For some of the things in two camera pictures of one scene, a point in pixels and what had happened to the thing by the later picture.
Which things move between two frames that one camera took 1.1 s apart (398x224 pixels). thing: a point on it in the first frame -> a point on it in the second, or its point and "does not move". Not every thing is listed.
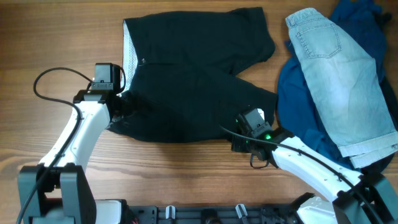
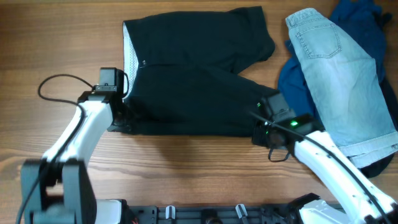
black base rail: [239, 214] does not move
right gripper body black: [242, 143] -> [262, 135]
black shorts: [180, 73] does not move
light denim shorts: [344, 81] does not move
